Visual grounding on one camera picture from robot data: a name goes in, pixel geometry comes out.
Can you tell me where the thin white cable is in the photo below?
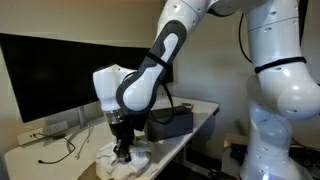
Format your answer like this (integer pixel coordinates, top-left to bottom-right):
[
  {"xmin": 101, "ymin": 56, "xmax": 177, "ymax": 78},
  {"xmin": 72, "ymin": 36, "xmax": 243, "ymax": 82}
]
[{"xmin": 74, "ymin": 121, "xmax": 94, "ymax": 160}]

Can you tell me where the dark grey rectangular box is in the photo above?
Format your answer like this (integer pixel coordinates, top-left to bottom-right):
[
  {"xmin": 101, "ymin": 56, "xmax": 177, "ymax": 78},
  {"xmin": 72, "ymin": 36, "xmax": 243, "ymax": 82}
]
[{"xmin": 144, "ymin": 105, "xmax": 195, "ymax": 143}]

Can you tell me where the thin black cable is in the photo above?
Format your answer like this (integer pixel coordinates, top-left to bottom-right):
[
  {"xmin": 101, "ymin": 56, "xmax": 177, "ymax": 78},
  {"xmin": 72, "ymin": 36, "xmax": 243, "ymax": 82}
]
[{"xmin": 32, "ymin": 133, "xmax": 77, "ymax": 165}]

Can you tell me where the white table leg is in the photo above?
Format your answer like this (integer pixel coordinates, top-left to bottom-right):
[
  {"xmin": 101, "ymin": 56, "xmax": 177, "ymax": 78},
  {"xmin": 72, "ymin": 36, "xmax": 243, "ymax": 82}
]
[{"xmin": 181, "ymin": 146, "xmax": 214, "ymax": 178}]

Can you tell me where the large black monitor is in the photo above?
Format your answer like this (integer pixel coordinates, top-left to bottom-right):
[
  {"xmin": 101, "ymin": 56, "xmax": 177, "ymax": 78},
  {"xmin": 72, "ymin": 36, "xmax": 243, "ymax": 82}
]
[{"xmin": 0, "ymin": 33, "xmax": 129, "ymax": 124}]

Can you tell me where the white power strip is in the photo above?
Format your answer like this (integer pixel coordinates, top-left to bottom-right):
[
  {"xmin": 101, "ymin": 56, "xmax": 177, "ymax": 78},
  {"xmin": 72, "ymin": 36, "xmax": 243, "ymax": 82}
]
[{"xmin": 16, "ymin": 120, "xmax": 69, "ymax": 147}]

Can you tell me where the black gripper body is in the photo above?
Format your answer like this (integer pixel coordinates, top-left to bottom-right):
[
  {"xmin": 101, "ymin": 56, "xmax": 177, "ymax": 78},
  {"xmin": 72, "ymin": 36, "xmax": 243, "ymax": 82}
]
[{"xmin": 109, "ymin": 121, "xmax": 136, "ymax": 151}]

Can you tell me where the white cloth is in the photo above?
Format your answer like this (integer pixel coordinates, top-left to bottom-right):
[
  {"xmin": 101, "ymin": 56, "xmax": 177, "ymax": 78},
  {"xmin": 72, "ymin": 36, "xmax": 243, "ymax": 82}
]
[{"xmin": 94, "ymin": 139, "xmax": 156, "ymax": 180}]

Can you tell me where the black metal stand pole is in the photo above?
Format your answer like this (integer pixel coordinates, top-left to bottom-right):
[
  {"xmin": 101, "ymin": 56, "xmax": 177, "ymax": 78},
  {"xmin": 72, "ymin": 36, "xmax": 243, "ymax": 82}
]
[{"xmin": 298, "ymin": 0, "xmax": 309, "ymax": 44}]

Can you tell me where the cardboard box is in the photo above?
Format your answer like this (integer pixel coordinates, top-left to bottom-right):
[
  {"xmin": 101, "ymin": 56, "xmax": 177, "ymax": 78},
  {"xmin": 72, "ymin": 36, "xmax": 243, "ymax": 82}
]
[{"xmin": 223, "ymin": 132, "xmax": 249, "ymax": 148}]

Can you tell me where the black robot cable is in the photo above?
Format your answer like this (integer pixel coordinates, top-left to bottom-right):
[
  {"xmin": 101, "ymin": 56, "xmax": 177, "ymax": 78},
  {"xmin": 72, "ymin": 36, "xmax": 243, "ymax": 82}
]
[{"xmin": 121, "ymin": 13, "xmax": 254, "ymax": 126}]

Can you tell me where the dark blue box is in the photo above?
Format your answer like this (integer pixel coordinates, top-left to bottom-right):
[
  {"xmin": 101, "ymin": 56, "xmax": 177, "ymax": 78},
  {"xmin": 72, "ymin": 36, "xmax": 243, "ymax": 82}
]
[{"xmin": 229, "ymin": 143, "xmax": 249, "ymax": 166}]

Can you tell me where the black strap band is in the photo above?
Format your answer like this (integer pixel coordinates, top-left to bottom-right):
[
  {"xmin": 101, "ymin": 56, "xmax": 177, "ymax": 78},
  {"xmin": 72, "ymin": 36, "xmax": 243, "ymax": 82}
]
[{"xmin": 254, "ymin": 56, "xmax": 307, "ymax": 75}]

